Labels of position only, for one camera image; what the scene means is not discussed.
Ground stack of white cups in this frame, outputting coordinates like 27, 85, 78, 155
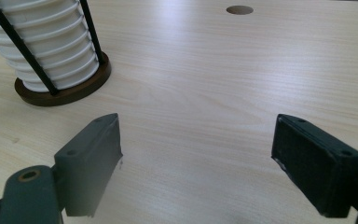
0, 0, 101, 93

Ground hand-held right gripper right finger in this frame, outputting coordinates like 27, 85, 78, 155
270, 113, 358, 218

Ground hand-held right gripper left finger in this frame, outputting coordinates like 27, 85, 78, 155
53, 113, 124, 218

